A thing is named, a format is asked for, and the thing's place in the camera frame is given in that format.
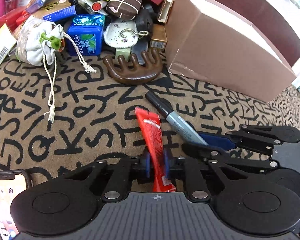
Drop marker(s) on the white floral round pouch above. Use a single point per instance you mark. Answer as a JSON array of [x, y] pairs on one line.
[[112, 34]]

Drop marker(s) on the brown checked pouch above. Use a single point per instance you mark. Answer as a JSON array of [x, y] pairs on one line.
[[124, 9]]

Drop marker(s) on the smartphone white screen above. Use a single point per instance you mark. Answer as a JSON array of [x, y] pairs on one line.
[[12, 183]]

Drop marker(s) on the mesh sachet drawstring bag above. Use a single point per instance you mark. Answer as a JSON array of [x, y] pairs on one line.
[[37, 44]]

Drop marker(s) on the pink cardboard box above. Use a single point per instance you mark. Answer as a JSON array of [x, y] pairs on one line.
[[209, 42]]

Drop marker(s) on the blue mint tin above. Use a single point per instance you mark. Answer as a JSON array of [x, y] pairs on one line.
[[87, 33]]

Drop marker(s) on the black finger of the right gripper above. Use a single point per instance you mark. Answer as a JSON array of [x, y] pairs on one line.
[[260, 139], [208, 153]]

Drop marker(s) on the white yellow barcode box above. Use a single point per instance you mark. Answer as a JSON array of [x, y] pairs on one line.
[[7, 41]]

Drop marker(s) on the black pouch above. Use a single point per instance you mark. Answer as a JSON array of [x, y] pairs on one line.
[[144, 19]]

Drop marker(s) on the red tube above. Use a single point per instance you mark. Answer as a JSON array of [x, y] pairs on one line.
[[150, 125]]

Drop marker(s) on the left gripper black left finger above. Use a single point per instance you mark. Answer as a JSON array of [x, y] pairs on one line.
[[67, 204]]

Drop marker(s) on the grey black marker pen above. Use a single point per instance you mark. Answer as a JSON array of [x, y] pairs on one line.
[[186, 131]]

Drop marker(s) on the brown wooden comb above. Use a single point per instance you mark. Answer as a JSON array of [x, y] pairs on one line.
[[136, 74]]

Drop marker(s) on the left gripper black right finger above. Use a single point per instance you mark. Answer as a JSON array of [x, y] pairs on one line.
[[243, 201]]

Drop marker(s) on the red cap white cylinder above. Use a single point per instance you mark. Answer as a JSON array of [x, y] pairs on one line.
[[93, 6]]

